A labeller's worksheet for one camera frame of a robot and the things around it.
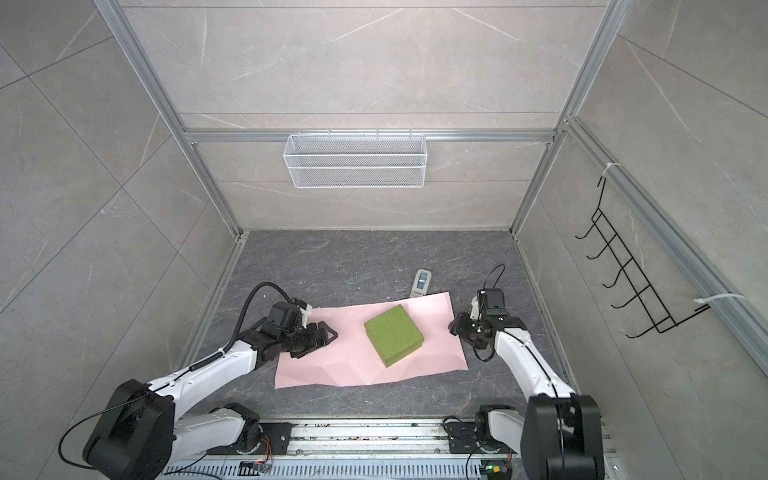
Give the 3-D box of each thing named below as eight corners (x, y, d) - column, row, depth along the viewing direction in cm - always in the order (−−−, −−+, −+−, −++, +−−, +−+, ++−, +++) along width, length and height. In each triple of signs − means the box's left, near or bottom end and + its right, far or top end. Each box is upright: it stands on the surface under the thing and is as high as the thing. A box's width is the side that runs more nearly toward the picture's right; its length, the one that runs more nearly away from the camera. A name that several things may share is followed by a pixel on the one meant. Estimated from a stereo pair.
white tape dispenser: (409, 296, 101) (410, 290, 98) (416, 273, 107) (417, 267, 105) (424, 299, 100) (425, 294, 97) (430, 276, 106) (431, 271, 104)
